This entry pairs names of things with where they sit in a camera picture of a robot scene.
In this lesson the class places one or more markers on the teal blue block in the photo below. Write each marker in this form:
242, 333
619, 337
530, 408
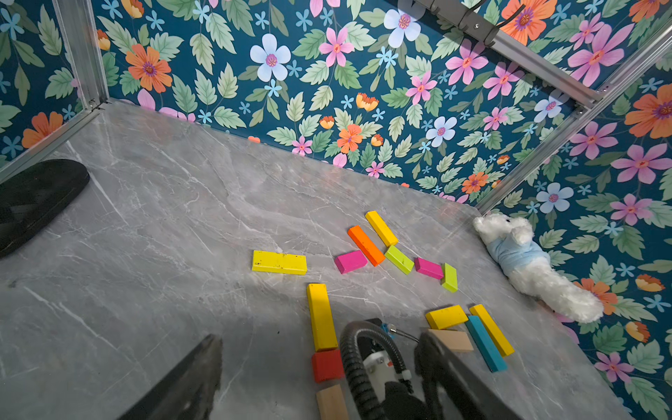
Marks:
485, 344

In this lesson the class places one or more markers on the lime green square block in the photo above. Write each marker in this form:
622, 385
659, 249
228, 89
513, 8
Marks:
399, 259

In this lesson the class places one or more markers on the long yellow block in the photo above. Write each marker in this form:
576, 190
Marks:
324, 335
501, 342

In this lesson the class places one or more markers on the aluminium frame post back left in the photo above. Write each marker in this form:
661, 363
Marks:
78, 28

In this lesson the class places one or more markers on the aluminium frame post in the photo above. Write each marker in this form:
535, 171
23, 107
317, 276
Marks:
78, 28
631, 70

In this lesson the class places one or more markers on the yellow flat block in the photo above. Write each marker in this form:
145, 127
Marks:
264, 261

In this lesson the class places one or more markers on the horizontal aluminium frame bar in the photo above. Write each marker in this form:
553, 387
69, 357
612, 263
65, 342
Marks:
515, 51

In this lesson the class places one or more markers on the black hook rail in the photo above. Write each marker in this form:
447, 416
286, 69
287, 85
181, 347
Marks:
467, 20

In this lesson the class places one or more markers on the natural wood block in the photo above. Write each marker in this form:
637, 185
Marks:
331, 403
456, 341

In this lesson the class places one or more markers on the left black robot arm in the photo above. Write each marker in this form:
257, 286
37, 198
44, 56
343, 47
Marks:
373, 366

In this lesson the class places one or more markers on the small lime green block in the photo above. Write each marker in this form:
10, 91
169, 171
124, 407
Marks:
450, 278

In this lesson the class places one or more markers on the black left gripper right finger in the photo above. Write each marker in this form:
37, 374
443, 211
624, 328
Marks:
438, 368

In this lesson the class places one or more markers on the black oval case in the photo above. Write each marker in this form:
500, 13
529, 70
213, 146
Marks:
31, 199

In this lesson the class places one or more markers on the left aluminium frame bar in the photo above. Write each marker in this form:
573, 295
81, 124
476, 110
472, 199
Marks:
49, 144

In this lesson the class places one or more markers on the white teddy bear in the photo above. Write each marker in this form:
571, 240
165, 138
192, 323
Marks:
510, 242

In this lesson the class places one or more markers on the aluminium frame post back right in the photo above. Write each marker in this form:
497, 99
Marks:
631, 70

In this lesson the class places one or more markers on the long orange block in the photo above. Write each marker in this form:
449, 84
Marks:
366, 245

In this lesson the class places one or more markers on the magenta block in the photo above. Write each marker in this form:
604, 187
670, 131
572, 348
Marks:
429, 269
352, 261

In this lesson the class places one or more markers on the red block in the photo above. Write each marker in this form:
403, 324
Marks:
327, 366

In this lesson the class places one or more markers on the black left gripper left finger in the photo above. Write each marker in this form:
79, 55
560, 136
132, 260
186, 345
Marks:
188, 390

